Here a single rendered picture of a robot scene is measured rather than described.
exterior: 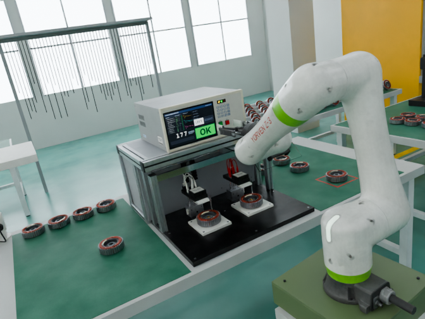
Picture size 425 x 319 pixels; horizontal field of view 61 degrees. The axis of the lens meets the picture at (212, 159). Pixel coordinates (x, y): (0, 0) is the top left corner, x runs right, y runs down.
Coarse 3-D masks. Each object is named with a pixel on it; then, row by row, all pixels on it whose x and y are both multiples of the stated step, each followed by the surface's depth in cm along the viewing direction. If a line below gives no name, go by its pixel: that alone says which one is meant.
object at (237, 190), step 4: (232, 188) 189; (236, 188) 188; (240, 188) 188; (228, 192) 188; (232, 192) 186; (236, 192) 187; (240, 192) 188; (228, 196) 189; (232, 196) 186; (236, 196) 187; (240, 196) 189; (232, 200) 187
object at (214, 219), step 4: (200, 212) 171; (204, 212) 169; (208, 212) 170; (212, 212) 169; (216, 212) 167; (196, 216) 167; (200, 216) 166; (204, 216) 169; (212, 216) 169; (216, 216) 163; (220, 216) 166; (200, 220) 163; (204, 220) 162; (208, 220) 162; (212, 220) 162; (216, 220) 163; (220, 220) 165; (200, 224) 163; (204, 224) 162; (208, 224) 162; (212, 224) 162; (216, 224) 163
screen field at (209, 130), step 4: (212, 124) 172; (196, 128) 169; (200, 128) 170; (204, 128) 171; (208, 128) 172; (212, 128) 173; (196, 132) 169; (200, 132) 170; (204, 132) 171; (208, 132) 172; (212, 132) 173; (196, 136) 169; (200, 136) 171; (204, 136) 172
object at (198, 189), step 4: (188, 188) 179; (196, 188) 171; (200, 188) 171; (184, 192) 175; (188, 192) 171; (192, 192) 167; (196, 192) 167; (200, 192) 167; (204, 192) 168; (188, 196) 172; (192, 196) 168; (196, 196) 167; (200, 196) 168; (204, 196) 169; (188, 200) 176; (192, 200) 169; (196, 200) 167; (200, 200) 168; (204, 200) 167; (208, 200) 167; (188, 204) 177
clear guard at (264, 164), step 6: (234, 144) 179; (234, 150) 171; (294, 150) 167; (282, 156) 163; (288, 156) 164; (294, 156) 165; (300, 156) 166; (258, 162) 158; (264, 162) 159; (270, 162) 160; (276, 162) 161; (282, 162) 161; (258, 168) 156; (264, 168) 157
